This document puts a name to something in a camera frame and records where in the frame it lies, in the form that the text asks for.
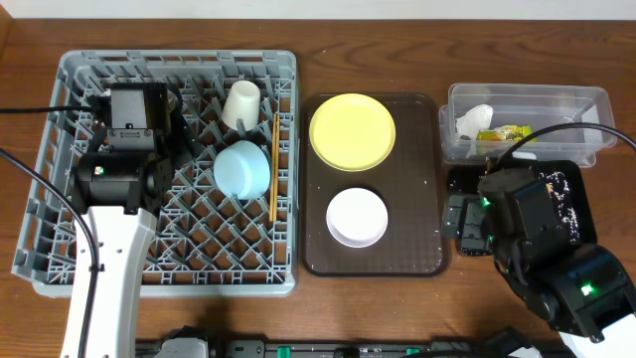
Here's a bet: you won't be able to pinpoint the wooden chopsticks pair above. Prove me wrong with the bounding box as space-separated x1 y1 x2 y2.
269 113 280 225

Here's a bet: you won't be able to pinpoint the green pandan cake wrapper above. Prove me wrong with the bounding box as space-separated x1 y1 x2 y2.
477 125 533 142

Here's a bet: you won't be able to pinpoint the white tissue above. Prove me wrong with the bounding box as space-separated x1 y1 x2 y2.
455 104 494 140

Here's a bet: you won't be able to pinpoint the white bowl with food residue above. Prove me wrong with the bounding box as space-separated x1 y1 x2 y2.
326 188 389 249

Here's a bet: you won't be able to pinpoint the yellow plate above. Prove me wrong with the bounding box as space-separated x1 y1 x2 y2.
309 93 397 172

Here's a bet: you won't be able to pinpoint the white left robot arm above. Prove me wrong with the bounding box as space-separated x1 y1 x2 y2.
61 83 202 357

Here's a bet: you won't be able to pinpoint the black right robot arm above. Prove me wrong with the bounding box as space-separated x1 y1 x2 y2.
443 160 635 357

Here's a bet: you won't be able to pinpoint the grey dishwasher rack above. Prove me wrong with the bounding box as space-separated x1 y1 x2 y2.
36 50 300 297

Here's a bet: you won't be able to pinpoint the light blue bowl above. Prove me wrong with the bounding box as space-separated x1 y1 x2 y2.
213 140 271 200

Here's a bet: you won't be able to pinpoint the dark brown serving tray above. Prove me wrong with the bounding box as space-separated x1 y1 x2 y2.
298 93 448 277

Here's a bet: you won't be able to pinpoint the white plastic cup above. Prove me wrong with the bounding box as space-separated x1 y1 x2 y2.
222 81 260 131

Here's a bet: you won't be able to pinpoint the spilled rice and nuts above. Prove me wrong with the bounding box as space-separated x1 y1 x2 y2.
539 171 580 242

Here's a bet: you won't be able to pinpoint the clear plastic bin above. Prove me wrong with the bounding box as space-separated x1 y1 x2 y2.
439 84 617 167

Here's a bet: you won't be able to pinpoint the black plastic bin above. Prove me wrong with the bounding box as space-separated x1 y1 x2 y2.
446 159 597 257

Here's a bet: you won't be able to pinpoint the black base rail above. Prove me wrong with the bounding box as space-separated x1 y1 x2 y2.
134 326 574 358

